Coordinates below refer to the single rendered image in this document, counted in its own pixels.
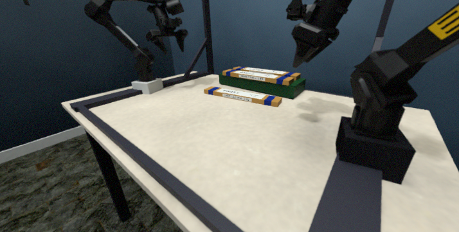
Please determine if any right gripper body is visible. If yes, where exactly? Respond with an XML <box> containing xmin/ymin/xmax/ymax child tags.
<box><xmin>146</xmin><ymin>16</ymin><xmax>188</xmax><ymax>41</ymax></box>

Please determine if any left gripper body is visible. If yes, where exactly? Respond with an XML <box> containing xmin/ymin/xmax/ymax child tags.
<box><xmin>291</xmin><ymin>0</ymin><xmax>350</xmax><ymax>46</ymax></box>

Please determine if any green flat rectangular platform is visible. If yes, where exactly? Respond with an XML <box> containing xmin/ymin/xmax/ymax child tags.
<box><xmin>219</xmin><ymin>73</ymin><xmax>306</xmax><ymax>100</ymax></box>

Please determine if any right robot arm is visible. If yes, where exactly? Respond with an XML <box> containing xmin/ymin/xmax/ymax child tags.
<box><xmin>84</xmin><ymin>0</ymin><xmax>184</xmax><ymax>82</ymax></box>

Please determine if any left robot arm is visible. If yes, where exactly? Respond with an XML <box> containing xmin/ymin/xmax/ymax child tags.
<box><xmin>285</xmin><ymin>0</ymin><xmax>459</xmax><ymax>142</ymax></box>

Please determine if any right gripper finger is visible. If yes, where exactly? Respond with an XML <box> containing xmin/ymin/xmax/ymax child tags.
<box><xmin>151</xmin><ymin>36</ymin><xmax>167</xmax><ymax>54</ymax></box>
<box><xmin>176</xmin><ymin>35</ymin><xmax>186</xmax><ymax>52</ymax></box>

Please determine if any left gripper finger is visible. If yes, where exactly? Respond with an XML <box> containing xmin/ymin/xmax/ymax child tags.
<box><xmin>292</xmin><ymin>36</ymin><xmax>320</xmax><ymax>68</ymax></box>
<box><xmin>305</xmin><ymin>40</ymin><xmax>333</xmax><ymax>63</ymax></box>

